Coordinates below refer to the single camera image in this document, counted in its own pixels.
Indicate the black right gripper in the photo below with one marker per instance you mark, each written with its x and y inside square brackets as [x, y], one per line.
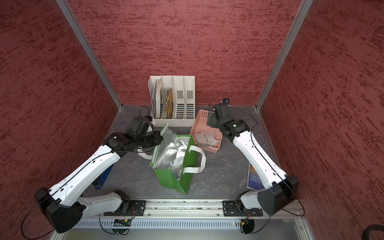
[211, 119]

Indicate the green insulated delivery bag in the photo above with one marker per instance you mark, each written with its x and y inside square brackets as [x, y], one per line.
[171, 147]

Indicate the blue stapler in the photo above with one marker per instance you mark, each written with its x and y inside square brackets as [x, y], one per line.
[100, 180]

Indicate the left aluminium corner post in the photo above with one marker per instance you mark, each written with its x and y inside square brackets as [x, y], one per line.
[79, 33]

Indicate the right aluminium corner post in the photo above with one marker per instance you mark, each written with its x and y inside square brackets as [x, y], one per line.
[293, 31]

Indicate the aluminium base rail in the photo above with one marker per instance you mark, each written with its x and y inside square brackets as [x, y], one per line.
[189, 209]

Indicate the blue paperback book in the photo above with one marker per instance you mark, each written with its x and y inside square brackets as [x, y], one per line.
[253, 181]

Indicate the white plain ice pack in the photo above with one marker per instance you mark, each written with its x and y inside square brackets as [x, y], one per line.
[207, 139]

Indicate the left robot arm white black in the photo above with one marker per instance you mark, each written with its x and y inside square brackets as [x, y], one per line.
[63, 204]

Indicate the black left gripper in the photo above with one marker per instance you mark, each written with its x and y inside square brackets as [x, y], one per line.
[156, 134]

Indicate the white magazine file organizer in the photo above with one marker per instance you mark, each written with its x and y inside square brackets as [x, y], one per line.
[173, 100]

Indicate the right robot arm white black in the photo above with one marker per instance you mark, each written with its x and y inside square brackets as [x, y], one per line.
[280, 189]

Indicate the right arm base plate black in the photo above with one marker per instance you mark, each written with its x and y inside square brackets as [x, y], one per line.
[240, 208]

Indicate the pink perforated plastic basket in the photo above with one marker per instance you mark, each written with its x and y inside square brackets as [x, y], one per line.
[200, 124]

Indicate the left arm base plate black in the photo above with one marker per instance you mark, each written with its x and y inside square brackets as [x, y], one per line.
[132, 207]

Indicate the white printed ice pack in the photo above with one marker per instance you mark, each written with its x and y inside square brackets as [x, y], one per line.
[177, 163]

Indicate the books in file organizer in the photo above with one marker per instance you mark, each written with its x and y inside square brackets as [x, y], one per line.
[161, 92]

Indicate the aluminium corner post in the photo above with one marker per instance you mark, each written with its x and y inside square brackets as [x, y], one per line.
[293, 31]
[79, 33]

